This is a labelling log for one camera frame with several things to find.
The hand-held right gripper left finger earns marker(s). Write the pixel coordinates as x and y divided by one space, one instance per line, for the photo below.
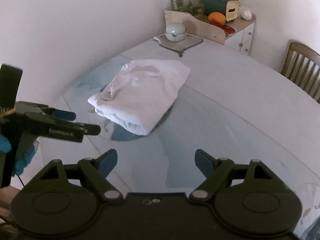
108 162

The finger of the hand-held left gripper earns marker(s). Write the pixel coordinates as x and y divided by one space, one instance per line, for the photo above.
65 115
91 130

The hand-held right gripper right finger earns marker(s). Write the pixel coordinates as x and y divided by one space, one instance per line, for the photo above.
203 162

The beige printed sweatshirt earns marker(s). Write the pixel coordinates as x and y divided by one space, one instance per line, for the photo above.
142 92

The person's left forearm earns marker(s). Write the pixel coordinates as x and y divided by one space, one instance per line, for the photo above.
8 195

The person's left hand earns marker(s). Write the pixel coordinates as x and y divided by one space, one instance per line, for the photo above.
25 157

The blue patterned tablecloth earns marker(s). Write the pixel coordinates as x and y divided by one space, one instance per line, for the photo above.
237 117

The grey teapot mat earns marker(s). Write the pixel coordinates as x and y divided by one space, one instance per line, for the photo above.
192 42

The small wooden shelf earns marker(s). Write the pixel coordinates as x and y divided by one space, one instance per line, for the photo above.
212 33

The pale green teapot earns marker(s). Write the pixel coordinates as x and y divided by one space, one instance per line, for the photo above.
175 31

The red flat item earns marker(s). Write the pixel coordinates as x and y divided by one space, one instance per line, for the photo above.
227 30

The wooden chair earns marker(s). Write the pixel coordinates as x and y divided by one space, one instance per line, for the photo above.
302 67

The orange fruit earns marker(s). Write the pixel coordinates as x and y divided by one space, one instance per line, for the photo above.
217 18

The white shell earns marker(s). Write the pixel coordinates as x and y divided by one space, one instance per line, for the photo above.
245 13

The green tissue box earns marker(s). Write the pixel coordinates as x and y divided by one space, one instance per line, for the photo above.
217 5

